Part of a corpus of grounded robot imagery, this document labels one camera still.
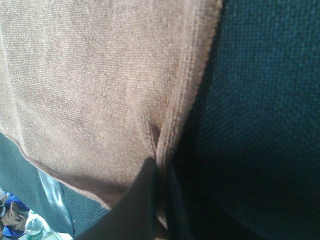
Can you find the brown towel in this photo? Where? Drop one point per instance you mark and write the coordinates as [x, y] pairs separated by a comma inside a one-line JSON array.
[[91, 88]]

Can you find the clear plastic water bottle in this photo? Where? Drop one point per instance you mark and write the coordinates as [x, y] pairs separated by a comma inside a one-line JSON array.
[[36, 227]]

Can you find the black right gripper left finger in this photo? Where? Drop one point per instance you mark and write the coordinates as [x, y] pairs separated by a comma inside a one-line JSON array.
[[134, 216]]

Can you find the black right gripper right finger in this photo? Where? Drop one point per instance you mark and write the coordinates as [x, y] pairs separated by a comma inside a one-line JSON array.
[[178, 207]]

